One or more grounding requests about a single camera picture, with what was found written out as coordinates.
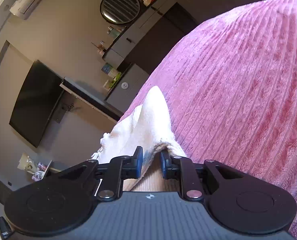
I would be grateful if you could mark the white knitted small garment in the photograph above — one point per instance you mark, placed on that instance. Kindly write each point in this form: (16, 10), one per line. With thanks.
(148, 126)

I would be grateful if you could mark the round black wall mirror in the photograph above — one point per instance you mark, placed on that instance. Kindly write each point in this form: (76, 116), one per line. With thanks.
(120, 11)

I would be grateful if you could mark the grey floating shelf desk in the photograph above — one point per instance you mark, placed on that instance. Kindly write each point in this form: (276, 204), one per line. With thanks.
(95, 103)

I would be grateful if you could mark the pink ribbed bedspread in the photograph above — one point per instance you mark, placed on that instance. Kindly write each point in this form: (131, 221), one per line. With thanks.
(231, 89)

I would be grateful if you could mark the grey lower cabinet with socket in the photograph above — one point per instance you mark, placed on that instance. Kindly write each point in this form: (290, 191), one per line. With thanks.
(127, 88)

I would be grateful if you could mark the green items on shelf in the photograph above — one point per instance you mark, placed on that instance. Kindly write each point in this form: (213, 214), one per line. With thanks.
(113, 74)

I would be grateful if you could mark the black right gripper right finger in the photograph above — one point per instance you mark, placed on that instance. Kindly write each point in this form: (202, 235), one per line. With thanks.
(187, 173)

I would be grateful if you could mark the small box with items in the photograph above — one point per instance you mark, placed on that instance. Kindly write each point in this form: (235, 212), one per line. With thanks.
(37, 170)

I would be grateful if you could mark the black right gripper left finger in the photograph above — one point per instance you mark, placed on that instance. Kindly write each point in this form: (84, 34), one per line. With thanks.
(115, 172)

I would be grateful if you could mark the black wall television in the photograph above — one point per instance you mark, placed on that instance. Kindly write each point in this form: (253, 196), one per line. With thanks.
(36, 102)

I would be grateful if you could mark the grey wall cabinet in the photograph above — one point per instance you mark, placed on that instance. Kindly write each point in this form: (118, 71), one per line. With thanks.
(151, 36)

